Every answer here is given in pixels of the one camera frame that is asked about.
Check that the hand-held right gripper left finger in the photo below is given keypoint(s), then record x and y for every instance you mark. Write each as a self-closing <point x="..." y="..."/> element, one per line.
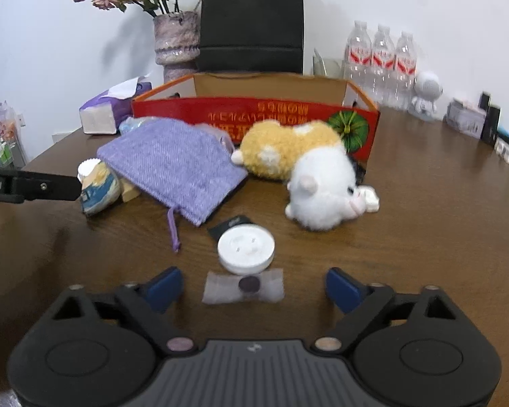
<point x="165" y="289"/>

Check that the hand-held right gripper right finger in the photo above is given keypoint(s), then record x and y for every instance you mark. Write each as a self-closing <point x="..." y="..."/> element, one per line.
<point x="343" y="290"/>

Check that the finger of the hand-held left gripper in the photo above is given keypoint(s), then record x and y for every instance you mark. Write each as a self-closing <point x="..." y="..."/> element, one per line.
<point x="46" y="186"/>

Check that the blue and yellow snack packet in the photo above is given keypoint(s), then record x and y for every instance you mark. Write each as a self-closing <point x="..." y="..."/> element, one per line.
<point x="98" y="191"/>

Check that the dark candy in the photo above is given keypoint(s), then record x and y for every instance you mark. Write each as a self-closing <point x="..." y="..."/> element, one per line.
<point x="248" y="285"/>

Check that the orange and white plush toy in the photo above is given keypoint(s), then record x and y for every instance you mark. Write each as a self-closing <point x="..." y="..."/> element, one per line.
<point x="322" y="186"/>

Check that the purple knitted pouch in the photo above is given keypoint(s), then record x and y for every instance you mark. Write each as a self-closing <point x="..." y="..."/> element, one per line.
<point x="174" y="161"/>

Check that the red cardboard box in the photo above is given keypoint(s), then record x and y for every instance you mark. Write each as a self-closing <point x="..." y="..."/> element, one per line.
<point x="237" y="110"/>

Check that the white ribbed cap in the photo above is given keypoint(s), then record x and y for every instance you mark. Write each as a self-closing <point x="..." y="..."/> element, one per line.
<point x="87" y="169"/>

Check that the rack of colourful packets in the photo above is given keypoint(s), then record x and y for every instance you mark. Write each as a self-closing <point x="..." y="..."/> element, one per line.
<point x="0" y="135"/>

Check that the pale yellow block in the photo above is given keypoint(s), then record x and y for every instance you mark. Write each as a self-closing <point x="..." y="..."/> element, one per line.
<point x="130" y="193"/>

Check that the small black packet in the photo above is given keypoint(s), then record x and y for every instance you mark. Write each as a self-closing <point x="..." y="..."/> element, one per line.
<point x="231" y="222"/>

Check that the small white packet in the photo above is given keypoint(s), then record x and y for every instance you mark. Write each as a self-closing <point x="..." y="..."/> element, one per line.
<point x="371" y="200"/>

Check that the purple tissue box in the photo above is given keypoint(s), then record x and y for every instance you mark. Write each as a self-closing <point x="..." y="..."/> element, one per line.
<point x="106" y="110"/>

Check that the purple marbled vase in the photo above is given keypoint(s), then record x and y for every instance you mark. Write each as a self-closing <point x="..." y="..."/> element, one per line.
<point x="176" y="38"/>

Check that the small grey box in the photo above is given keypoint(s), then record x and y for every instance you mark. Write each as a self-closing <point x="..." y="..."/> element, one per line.
<point x="464" y="118"/>

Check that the white astronaut figurine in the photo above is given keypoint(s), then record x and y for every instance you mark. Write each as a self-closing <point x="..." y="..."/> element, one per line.
<point x="426" y="93"/>

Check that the small black box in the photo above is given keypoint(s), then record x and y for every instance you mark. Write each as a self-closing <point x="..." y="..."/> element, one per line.
<point x="490" y="123"/>

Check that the clear plastic packaging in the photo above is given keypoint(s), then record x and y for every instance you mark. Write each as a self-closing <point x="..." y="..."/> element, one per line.
<point x="324" y="65"/>

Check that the clear water bottle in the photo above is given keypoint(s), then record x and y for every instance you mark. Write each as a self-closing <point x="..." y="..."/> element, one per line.
<point x="383" y="63"/>
<point x="358" y="55"/>
<point x="405" y="70"/>

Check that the black paper bag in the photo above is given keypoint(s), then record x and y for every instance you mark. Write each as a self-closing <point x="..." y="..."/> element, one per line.
<point x="250" y="21"/>

